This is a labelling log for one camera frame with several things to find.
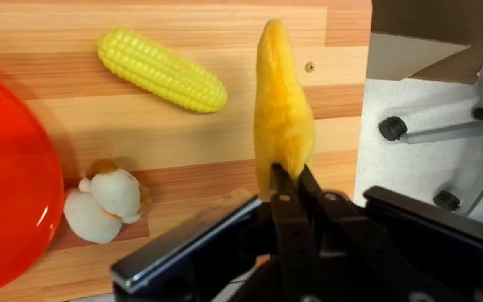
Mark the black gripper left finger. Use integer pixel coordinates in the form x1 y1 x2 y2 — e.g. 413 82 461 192
269 161 305 302

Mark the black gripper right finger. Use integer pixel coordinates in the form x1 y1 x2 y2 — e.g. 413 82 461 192
297 165 346 255

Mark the yellow carrot plushie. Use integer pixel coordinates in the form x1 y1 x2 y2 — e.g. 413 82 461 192
252 17 317 198

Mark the white toy garlic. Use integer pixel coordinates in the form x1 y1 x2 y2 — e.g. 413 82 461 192
62 166 146 247

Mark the red plastic bowl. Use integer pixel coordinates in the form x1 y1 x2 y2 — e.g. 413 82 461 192
0 61 66 301

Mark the grey office chair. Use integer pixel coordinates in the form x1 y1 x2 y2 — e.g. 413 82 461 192
378 22 483 217

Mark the brown cardboard box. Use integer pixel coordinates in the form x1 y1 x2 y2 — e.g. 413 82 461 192
366 0 483 86

